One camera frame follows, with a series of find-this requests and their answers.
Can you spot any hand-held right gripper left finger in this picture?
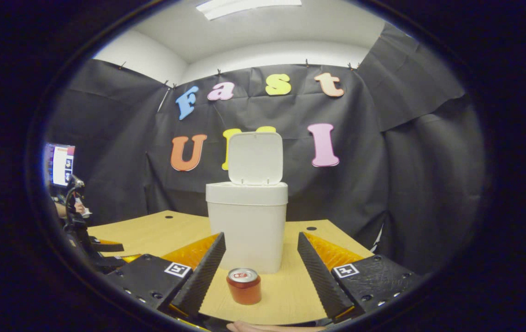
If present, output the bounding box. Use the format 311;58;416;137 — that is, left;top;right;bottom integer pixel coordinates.
105;233;227;319

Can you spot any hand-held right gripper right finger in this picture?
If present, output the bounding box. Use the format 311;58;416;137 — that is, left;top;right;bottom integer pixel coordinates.
297;232;426;324

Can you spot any red pop can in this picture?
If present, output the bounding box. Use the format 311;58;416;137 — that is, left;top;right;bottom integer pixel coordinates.
226;267;262;305

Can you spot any white desktop garbage bin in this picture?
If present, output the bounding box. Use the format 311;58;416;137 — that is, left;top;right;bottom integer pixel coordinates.
206;131;289;274

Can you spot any wooden desktop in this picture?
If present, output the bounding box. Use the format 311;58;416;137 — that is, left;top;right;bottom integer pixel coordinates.
87;210;375;326

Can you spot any white paper sheet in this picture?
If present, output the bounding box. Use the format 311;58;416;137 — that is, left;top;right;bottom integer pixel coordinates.
76;197;93;219

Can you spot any computer monitor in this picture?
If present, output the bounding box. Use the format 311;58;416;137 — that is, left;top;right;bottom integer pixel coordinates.
44;143;76;186

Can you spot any black backdrop cloth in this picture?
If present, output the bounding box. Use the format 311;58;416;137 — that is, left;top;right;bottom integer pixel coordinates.
44;22;485;277

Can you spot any ceiling light panel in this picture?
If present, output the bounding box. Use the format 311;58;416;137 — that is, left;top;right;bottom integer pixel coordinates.
196;0;302;21

